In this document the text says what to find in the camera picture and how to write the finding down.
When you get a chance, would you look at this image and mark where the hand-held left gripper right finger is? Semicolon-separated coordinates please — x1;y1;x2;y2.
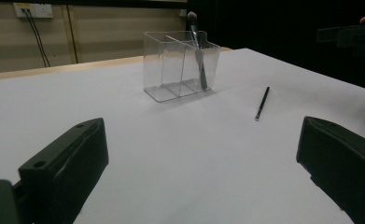
295;115;365;224

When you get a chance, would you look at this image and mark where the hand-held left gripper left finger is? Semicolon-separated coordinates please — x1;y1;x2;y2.
18;117;110;224

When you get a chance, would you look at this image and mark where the wide black makeup brush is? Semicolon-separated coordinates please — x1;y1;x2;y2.
187;10;209;91

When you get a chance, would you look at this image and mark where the clear acrylic organizer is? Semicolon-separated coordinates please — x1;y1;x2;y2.
143;30;221;104

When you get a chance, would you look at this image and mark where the thin black makeup brush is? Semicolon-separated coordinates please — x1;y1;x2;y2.
254;86;271;122

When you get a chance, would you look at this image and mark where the white table sheet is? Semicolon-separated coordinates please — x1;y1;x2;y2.
0;47;365;224

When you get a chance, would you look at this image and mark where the black cable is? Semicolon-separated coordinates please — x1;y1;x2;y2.
27;8;51;68
21;8;47;68

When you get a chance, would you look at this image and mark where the white wall outlet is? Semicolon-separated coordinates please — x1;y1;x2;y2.
13;2;54;19

